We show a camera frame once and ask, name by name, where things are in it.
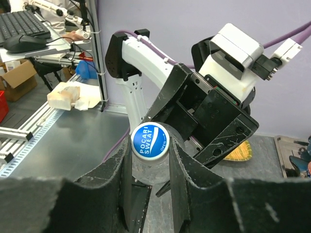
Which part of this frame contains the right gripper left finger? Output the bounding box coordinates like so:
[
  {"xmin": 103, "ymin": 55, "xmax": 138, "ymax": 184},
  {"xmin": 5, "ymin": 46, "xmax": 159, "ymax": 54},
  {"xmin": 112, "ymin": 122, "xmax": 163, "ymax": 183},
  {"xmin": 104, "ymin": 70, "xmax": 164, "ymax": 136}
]
[{"xmin": 0, "ymin": 137, "xmax": 132, "ymax": 233}]

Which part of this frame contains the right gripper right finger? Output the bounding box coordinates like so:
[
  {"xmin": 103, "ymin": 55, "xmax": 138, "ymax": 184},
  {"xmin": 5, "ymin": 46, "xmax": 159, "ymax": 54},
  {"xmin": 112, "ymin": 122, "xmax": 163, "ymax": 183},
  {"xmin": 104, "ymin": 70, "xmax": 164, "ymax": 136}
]
[{"xmin": 169, "ymin": 138, "xmax": 311, "ymax": 233}]

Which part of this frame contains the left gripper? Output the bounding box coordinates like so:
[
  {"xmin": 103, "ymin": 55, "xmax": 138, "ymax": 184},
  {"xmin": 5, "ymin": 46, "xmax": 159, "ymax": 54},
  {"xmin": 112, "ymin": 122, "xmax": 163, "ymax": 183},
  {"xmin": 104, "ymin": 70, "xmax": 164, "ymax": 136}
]
[{"xmin": 142, "ymin": 63, "xmax": 259, "ymax": 168}]

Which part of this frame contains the Pocari Sweat bottle cap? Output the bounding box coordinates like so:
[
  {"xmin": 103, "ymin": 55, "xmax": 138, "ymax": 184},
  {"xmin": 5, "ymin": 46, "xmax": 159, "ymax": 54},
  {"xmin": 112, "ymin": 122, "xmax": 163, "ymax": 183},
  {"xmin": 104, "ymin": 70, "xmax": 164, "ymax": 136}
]
[{"xmin": 131, "ymin": 122, "xmax": 170, "ymax": 166}]

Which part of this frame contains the clear Pocari Sweat bottle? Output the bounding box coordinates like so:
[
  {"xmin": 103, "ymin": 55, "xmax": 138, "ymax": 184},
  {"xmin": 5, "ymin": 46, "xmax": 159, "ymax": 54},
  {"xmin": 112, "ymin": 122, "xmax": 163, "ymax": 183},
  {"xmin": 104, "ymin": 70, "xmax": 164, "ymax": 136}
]
[{"xmin": 132, "ymin": 122, "xmax": 185, "ymax": 185}]

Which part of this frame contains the yellow woven plate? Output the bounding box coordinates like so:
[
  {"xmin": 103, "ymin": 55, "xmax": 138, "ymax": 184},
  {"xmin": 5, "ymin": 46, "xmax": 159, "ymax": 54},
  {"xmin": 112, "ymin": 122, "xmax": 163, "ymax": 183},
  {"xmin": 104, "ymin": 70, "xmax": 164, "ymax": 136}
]
[{"xmin": 224, "ymin": 140, "xmax": 252, "ymax": 162}]

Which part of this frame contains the blue star-shaped dish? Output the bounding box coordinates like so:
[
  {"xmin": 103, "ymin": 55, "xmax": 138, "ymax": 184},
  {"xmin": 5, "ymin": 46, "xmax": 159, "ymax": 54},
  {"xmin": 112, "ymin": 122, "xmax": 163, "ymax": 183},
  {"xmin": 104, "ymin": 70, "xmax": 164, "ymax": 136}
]
[{"xmin": 289, "ymin": 136, "xmax": 311, "ymax": 178}]

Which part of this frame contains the metal tray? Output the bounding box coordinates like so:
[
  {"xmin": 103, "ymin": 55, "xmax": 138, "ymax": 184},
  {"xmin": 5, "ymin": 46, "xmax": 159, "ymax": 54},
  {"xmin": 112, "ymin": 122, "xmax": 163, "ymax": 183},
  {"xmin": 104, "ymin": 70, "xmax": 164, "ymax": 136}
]
[{"xmin": 274, "ymin": 136, "xmax": 308, "ymax": 178}]

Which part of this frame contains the cardboard box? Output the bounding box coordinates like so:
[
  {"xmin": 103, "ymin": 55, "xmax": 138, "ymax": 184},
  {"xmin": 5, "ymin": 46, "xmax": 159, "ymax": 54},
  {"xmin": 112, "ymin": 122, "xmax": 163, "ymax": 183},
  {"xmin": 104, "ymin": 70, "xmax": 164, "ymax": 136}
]
[{"xmin": 0, "ymin": 59, "xmax": 37, "ymax": 102}]

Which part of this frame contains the black computer mouse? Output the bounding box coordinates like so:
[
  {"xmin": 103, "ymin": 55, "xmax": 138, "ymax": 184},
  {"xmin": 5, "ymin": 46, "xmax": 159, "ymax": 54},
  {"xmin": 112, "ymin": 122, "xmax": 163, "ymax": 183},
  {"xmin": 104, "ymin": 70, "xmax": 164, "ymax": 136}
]
[{"xmin": 3, "ymin": 34, "xmax": 47, "ymax": 53}]

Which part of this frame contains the black keyboard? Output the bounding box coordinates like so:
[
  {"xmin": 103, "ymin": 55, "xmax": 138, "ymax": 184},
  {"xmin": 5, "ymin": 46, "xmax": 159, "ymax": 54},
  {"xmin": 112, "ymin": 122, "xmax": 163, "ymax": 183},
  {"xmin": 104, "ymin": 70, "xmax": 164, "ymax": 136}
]
[{"xmin": 0, "ymin": 11, "xmax": 51, "ymax": 47}]

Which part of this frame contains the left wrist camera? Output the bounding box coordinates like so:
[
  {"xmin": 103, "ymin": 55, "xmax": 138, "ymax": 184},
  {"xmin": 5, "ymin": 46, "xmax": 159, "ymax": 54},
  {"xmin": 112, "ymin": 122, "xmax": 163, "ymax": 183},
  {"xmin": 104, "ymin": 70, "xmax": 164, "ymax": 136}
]
[{"xmin": 199, "ymin": 23, "xmax": 264, "ymax": 102}]

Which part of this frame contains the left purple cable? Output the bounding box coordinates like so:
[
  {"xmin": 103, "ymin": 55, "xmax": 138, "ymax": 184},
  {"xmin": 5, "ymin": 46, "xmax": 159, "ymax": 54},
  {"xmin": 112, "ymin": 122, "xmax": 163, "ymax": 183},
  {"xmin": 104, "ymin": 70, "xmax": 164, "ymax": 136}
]
[{"xmin": 102, "ymin": 20, "xmax": 311, "ymax": 163}]

